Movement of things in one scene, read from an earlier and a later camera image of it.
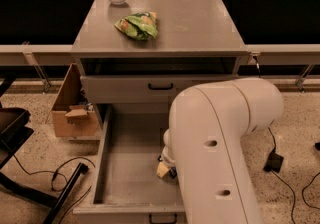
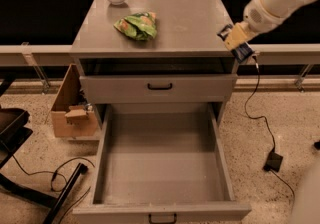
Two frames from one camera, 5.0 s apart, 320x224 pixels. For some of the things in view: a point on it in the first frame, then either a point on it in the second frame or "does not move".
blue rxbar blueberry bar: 172,172 to 242,52
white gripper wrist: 167,161 to 256,18
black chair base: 15,128 does not move
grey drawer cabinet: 149,43 does not move
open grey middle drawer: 128,189 does not move
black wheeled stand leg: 317,146 does not move
